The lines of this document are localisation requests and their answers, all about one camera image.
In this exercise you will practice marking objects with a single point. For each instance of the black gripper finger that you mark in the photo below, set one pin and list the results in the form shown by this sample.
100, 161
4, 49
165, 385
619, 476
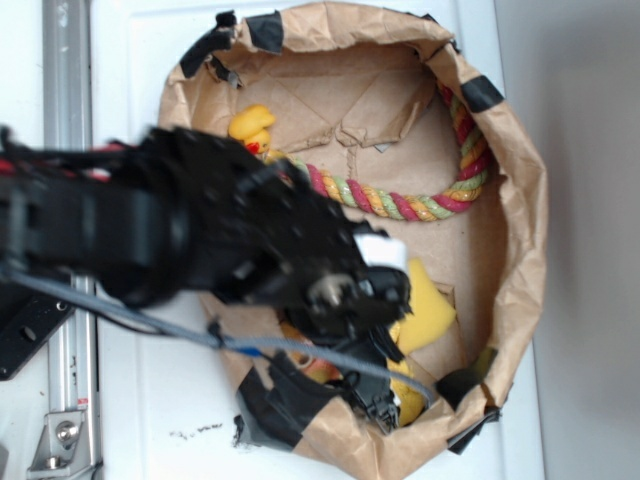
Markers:
372, 398

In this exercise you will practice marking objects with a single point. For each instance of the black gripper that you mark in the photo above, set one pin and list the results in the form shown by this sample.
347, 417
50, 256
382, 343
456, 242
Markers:
275, 242

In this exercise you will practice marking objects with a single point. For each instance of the yellow cloth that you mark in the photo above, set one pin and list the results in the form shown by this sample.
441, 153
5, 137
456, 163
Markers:
410, 401

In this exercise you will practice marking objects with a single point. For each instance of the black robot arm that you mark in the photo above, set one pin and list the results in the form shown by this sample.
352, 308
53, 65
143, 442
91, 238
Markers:
188, 211

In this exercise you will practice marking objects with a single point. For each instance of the yellow sponge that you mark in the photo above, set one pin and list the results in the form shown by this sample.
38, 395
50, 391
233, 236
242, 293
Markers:
430, 314

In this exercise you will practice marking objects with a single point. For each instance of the brown paper bag bin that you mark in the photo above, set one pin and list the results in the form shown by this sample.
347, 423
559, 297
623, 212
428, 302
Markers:
353, 89

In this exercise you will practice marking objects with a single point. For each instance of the yellow rubber duck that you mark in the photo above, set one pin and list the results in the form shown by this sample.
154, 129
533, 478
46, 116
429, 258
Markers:
250, 127

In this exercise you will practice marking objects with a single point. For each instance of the multicolour braided rope toy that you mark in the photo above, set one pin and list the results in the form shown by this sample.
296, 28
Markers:
476, 158

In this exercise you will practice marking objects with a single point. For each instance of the aluminium extrusion rail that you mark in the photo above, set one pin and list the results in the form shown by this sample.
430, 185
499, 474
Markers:
72, 350

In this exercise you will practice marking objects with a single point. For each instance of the metal corner bracket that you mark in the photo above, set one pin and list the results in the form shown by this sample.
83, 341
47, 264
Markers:
63, 450

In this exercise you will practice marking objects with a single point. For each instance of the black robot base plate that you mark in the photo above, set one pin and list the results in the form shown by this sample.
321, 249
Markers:
28, 320

